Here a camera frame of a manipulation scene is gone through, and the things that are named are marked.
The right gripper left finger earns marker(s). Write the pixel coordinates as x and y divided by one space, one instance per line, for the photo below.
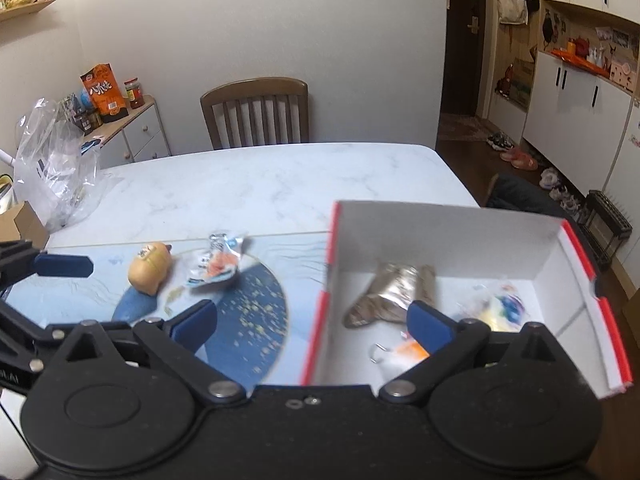
172 344

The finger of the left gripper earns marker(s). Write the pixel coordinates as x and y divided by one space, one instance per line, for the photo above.
114 331
62 266

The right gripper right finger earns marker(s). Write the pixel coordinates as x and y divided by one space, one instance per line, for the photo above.
452 346

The yellow bun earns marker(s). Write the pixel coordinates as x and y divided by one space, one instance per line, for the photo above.
498 304

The pink binder clip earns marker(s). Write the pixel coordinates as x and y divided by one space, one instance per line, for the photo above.
407 354

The yellow lucky cat toy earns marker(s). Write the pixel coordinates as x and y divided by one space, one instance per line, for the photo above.
150 267

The gold foil snack bag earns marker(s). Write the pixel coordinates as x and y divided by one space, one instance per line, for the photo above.
388 297

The white blue snack packet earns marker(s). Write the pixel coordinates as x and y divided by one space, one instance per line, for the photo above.
216 264

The brown cardboard box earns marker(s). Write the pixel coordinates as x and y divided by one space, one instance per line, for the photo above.
21 223

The clear plastic bag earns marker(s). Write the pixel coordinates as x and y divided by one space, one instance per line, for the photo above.
54 171

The red white cardboard box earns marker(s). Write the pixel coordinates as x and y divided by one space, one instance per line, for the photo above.
472 250

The blue printed table mat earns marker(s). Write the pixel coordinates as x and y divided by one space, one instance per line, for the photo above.
265 319

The white side cabinet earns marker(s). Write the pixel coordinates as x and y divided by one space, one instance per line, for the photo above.
138 137

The orange snack box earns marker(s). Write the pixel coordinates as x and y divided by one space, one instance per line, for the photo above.
102 89

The red lidded jar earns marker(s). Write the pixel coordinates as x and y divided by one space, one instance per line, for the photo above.
134 93

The black floor rack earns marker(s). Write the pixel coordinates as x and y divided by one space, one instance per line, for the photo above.
605 227

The wooden dining chair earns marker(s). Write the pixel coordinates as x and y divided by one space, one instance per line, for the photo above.
257 112

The white shoe cabinet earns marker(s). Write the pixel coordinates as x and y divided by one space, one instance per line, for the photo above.
576 120

